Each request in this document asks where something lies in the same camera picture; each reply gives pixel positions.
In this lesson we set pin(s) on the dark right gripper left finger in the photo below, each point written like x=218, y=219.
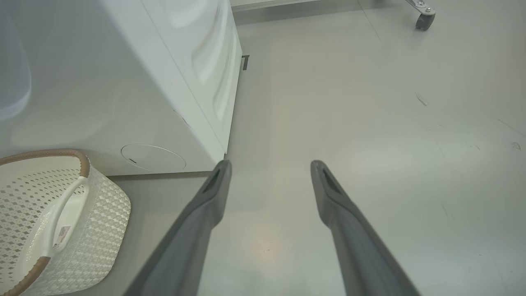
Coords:
x=185, y=238

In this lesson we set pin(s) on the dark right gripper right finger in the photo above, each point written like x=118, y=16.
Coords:
x=357, y=246

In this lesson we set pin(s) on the cream perforated laundry basket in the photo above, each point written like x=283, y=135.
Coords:
x=102, y=222

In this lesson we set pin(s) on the paper basket product sticker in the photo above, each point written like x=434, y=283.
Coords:
x=61, y=236

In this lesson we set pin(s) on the white front-load washing machine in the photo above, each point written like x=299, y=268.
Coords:
x=102, y=82

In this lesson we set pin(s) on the round white filter cover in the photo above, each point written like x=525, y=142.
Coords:
x=156, y=158

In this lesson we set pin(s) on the metal caster leg black wheel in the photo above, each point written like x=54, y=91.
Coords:
x=424, y=20

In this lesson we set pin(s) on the white mobile partition panel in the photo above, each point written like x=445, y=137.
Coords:
x=267, y=3

